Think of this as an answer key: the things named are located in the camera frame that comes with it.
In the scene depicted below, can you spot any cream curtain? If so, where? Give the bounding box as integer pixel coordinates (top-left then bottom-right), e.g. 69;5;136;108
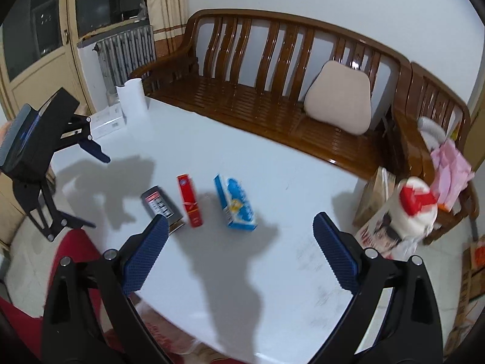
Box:
146;0;190;59

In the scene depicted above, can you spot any beige cushion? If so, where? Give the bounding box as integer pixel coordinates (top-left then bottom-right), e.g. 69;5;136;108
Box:
304;61;372;136

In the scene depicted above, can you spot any white paper towel roll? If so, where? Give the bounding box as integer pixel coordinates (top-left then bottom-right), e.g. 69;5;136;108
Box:
115;78;148;122

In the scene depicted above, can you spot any plastic bag with red print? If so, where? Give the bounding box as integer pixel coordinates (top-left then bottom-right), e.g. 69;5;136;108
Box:
138;303;213;364

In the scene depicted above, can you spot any white top wooden table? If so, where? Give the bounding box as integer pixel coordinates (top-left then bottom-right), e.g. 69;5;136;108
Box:
8;95;398;364

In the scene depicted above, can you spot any blue box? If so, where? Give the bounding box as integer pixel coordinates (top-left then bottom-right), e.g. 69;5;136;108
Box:
213;174;259;232

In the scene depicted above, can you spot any wooden armchair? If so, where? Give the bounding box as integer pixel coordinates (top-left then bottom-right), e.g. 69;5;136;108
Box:
390;62;480;245

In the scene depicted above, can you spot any cream framed glazed door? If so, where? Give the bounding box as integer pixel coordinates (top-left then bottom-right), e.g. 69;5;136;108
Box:
0;0;150;213

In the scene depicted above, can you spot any cartoon print tumbler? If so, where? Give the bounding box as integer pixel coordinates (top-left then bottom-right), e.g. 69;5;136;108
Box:
358;177;439;260

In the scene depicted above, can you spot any grey radiator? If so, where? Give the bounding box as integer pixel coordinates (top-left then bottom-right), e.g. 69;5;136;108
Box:
94;26;157;88

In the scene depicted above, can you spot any long white box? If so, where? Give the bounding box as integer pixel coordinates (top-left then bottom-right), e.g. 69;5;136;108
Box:
90;107;126;140

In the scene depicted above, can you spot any wooden slatted sofa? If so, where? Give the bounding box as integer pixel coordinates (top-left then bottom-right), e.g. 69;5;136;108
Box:
130;8;412;180

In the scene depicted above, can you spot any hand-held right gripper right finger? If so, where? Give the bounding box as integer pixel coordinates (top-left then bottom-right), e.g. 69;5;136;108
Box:
313;212;444;364

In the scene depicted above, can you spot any red box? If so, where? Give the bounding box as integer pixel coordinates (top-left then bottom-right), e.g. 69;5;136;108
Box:
176;174;204;228

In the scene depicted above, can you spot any pink plastic bag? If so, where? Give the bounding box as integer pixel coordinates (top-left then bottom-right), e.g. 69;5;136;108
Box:
429;138;475;213

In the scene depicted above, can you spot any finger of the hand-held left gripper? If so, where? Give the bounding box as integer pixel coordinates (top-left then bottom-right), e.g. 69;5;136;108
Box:
12;176;96;242
57;114;112;164

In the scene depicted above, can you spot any white roll pillow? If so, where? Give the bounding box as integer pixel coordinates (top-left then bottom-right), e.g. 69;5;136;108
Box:
417;117;448;148

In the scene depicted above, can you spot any tan cardboard box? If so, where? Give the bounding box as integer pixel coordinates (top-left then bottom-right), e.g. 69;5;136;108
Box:
352;167;398;229

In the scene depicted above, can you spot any black box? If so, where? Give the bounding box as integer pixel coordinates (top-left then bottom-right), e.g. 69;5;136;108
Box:
141;186;186;234

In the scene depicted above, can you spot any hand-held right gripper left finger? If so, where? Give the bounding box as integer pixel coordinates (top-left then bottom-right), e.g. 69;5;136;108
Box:
42;214;170;364

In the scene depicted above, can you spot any printed cardboard carton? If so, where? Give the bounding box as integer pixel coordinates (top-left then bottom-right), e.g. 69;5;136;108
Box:
445;235;485;355

